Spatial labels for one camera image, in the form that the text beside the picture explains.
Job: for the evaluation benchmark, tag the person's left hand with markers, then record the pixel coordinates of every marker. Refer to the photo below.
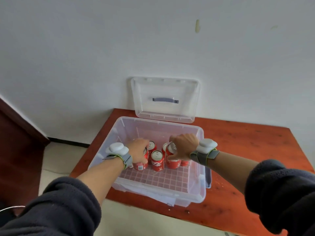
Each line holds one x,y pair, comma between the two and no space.
137,148

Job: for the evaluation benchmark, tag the person's right hand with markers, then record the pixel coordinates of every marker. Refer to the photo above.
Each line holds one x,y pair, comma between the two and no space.
185,143

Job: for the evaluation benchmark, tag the person's right thumb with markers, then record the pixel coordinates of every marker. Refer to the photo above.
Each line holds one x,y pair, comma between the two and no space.
172,139

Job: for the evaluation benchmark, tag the person's left fingers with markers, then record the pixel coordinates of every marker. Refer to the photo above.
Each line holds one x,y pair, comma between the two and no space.
139,160

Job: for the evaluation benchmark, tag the red soda can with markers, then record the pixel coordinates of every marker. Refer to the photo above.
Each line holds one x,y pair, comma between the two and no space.
140,166
173,164

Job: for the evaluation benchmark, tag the person's right forearm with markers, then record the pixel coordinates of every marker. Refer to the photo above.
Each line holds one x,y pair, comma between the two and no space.
231,169

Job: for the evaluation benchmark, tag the person's left forearm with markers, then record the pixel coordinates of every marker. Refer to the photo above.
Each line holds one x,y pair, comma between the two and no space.
103,173

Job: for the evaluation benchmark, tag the cluster of red cans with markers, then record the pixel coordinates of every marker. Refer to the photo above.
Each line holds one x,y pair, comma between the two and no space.
157,160

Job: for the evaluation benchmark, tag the clear plastic box lid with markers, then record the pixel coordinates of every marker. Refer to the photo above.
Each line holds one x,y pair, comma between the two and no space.
164,110

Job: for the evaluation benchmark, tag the clear plastic storage box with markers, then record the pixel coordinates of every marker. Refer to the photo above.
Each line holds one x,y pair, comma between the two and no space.
167,178

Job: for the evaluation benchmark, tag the grey box side latch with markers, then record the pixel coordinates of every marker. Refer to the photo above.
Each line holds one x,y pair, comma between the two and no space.
208,178

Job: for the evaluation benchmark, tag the dark fleece left sleeve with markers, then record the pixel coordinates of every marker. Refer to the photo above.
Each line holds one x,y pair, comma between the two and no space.
56,208

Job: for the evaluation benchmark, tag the dark fleece sleeve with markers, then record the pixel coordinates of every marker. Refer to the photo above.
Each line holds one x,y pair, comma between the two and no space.
56,208
283,194

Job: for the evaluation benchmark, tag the dark brown wooden cabinet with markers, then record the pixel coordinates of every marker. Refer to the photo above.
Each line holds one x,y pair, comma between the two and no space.
19,157

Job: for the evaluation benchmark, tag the dark fleece right sleeve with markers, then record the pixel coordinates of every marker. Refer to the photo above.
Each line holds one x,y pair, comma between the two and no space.
283,194

